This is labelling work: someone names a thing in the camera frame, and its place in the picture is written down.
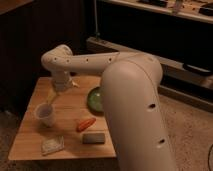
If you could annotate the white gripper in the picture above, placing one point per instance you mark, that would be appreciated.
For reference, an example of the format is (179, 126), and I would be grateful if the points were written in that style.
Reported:
(61, 81)

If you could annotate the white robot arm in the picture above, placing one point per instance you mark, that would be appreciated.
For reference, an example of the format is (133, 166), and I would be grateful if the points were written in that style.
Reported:
(129, 95)

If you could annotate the green bowl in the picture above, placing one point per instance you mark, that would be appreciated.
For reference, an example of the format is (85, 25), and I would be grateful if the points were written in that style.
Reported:
(94, 100)

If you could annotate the wooden table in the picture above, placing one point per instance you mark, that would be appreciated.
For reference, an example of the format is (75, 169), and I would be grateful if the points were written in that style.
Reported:
(69, 109)

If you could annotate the orange carrot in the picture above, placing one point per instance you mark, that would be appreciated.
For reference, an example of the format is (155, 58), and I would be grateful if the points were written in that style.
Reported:
(85, 124)

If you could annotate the grey rectangular sponge block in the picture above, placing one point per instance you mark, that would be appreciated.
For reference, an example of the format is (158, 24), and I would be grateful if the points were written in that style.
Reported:
(93, 138)

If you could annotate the white crumpled snack bag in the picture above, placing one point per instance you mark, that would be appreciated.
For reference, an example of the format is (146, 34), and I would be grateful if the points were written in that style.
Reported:
(52, 145)

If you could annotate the metal pole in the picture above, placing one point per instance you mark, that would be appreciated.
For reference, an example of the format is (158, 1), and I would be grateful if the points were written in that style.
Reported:
(97, 33)

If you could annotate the black object on bench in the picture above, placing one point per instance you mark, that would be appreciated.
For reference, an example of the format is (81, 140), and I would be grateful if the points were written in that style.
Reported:
(197, 69)

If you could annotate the long shelf bench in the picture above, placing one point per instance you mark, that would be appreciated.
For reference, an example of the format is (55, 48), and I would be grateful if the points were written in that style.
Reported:
(187, 85)

